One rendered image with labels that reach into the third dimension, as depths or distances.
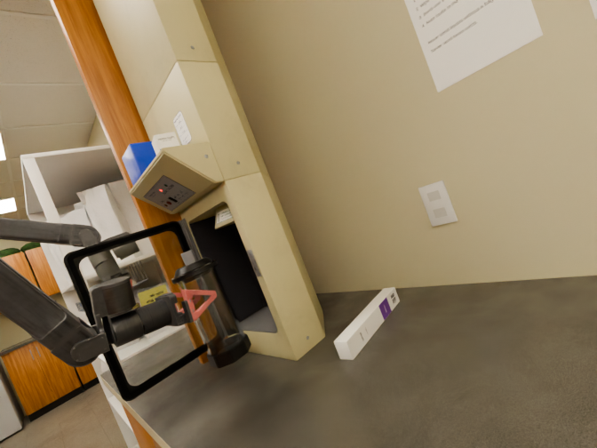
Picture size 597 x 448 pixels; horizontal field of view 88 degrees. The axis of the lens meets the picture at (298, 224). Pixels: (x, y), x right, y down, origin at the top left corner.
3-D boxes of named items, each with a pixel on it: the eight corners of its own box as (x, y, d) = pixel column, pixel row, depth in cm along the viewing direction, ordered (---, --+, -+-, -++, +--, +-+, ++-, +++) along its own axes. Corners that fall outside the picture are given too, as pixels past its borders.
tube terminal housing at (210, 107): (290, 311, 117) (211, 116, 113) (355, 311, 92) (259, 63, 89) (234, 349, 100) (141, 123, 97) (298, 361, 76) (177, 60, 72)
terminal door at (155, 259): (226, 338, 98) (178, 219, 96) (124, 405, 77) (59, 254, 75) (225, 338, 98) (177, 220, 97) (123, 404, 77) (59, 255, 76)
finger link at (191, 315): (202, 281, 74) (163, 295, 68) (215, 277, 69) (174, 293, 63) (211, 308, 74) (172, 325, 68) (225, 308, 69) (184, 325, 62)
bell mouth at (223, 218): (252, 217, 104) (246, 201, 104) (283, 203, 91) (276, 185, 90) (205, 234, 92) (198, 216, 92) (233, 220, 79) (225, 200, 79)
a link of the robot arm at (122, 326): (107, 346, 62) (114, 353, 58) (98, 313, 61) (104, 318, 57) (143, 330, 67) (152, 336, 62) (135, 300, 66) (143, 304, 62)
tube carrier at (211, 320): (236, 337, 82) (204, 262, 81) (258, 339, 74) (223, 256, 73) (201, 362, 75) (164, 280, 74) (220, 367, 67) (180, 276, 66)
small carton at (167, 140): (179, 161, 81) (171, 139, 80) (184, 154, 76) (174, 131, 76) (160, 165, 78) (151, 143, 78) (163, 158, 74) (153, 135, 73)
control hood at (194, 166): (179, 212, 98) (166, 183, 98) (225, 180, 74) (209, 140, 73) (141, 223, 90) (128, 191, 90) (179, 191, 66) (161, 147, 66)
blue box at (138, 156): (167, 180, 95) (155, 152, 94) (179, 169, 87) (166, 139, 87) (133, 188, 88) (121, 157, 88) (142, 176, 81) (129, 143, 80)
